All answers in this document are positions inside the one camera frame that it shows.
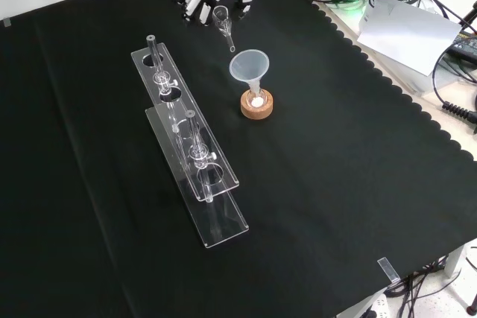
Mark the translucent plastic funnel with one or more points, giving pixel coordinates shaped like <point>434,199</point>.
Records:
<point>249,65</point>

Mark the clear acrylic funnel stand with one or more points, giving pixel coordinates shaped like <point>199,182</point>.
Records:
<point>194,154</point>

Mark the small round-bottom glass flask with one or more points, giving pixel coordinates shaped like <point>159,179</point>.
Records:
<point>257,101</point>

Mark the pale board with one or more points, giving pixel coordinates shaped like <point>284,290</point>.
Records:
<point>406,35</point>

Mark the clear tape strip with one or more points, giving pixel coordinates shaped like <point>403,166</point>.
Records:
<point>387,270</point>
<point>5,21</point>

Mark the black cloth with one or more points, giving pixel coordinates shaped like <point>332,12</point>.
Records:
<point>316,184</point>

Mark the black power adapter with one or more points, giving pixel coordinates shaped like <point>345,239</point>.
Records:
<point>466,44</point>

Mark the white power strip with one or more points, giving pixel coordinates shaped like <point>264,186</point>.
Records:
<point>374,307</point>

